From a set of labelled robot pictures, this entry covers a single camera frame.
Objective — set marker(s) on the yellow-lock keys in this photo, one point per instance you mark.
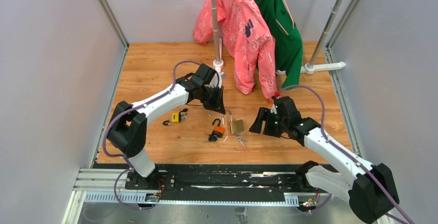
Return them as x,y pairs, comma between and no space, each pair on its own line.
183,114

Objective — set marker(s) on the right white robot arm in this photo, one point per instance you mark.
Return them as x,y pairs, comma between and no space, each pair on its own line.
368,189

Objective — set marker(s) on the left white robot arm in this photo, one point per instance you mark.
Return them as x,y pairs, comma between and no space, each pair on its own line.
127,129

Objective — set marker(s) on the white clothes rack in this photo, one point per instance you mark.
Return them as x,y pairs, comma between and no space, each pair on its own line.
308,68

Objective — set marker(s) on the yellow padlock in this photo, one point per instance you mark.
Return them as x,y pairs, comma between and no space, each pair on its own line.
175,118

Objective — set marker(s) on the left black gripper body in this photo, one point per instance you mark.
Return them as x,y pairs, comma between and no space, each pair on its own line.
214,95

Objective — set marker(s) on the brass padlock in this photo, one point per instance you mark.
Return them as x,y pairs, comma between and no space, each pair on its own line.
235,126

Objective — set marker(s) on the green shirt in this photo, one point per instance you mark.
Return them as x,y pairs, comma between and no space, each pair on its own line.
288,41

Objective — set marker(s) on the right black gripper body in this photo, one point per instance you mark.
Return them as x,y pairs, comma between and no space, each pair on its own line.
278,131

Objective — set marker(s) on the silver brass-lock keys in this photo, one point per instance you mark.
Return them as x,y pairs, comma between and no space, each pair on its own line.
240,139

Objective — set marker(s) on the orange padlock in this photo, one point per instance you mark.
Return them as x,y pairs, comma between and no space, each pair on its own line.
217,128

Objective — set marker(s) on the black orange-lock keys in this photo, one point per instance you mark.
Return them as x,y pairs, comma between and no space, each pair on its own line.
212,138

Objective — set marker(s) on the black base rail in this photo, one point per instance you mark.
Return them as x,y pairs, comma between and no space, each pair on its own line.
201,184

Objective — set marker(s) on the pink patterned jacket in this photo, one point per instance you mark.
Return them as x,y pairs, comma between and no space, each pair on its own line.
248,40

